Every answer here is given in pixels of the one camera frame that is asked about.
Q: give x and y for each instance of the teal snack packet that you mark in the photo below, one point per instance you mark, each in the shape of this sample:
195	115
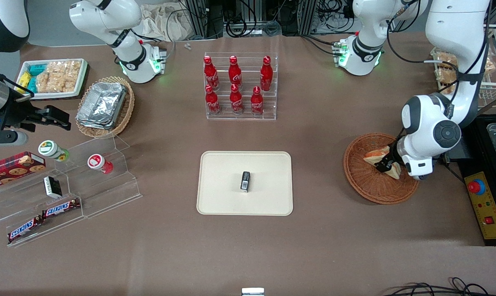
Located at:
32	85
37	69

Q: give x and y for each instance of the red cola bottle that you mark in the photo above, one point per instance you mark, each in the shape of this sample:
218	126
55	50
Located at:
234	73
212	101
266	75
236	100
209	74
256	102

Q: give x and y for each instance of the clear bag of fried snacks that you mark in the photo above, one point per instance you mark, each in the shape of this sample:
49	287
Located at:
445	61
447	85
489	65

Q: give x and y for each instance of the triangle sandwich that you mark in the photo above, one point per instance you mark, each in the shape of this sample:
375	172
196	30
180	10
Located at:
373	156

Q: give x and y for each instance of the black and white small box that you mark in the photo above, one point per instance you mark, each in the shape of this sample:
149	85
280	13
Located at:
52	187

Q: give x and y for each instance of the yellow snack packet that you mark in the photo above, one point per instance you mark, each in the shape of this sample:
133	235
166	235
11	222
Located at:
24	79

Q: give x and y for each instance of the yellow control panel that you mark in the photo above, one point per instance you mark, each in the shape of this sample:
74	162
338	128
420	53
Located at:
488	205

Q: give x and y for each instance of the light oval wicker basket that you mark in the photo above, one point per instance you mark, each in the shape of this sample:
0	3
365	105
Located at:
125	115

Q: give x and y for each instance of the brown round wicker basket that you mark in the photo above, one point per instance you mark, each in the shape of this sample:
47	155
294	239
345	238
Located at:
367	185

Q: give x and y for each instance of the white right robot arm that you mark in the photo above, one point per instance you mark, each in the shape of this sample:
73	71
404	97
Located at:
108	16

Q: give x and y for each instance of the clear acrylic stepped display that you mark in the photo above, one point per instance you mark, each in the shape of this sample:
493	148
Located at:
108	193

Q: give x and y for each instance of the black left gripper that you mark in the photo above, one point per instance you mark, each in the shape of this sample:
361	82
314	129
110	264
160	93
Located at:
391	157

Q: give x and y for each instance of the aluminium frame post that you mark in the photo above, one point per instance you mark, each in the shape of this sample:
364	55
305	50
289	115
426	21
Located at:
199	18
308	16

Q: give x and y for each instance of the stacked aluminium foil trays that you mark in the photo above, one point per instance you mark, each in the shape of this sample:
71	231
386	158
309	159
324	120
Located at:
102	105

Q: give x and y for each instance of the black countertop appliance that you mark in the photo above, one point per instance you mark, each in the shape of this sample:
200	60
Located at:
478	164

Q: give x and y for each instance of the clear bag of rice crackers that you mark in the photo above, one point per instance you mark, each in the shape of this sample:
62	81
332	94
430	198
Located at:
58	76

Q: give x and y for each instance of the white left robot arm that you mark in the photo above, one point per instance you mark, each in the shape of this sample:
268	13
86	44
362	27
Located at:
457	24

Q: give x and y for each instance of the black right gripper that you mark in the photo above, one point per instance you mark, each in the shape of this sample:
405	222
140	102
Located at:
18	114

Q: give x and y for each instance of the grey metal bar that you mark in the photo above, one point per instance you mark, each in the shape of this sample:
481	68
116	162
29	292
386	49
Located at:
494	104

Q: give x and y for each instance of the white rectangular snack tray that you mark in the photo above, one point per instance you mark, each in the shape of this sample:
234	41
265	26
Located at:
46	95

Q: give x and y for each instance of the small white device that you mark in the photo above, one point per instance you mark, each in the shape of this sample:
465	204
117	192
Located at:
252	292

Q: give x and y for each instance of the beige cloth bag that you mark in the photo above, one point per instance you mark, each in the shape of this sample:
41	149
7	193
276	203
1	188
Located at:
165	24

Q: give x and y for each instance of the red emergency stop button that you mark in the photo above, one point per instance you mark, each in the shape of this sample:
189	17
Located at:
476	186

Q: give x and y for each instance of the red strawberry yoghurt cup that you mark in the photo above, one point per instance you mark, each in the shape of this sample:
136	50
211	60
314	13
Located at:
95	161

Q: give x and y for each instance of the clear acrylic bottle rack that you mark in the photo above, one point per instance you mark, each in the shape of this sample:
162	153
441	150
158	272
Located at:
272	111

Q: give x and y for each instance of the green sunflower yoghurt cup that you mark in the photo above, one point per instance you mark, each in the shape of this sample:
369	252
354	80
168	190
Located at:
49	149

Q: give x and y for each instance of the red tartan cookie box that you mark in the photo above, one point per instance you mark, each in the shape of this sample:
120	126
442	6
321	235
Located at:
9	168

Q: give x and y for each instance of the cream plastic tray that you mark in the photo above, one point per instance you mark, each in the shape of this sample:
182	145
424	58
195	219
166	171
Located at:
223	185

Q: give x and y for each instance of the Snickers chocolate bar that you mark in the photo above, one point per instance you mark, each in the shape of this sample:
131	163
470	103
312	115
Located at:
24	229
61	208

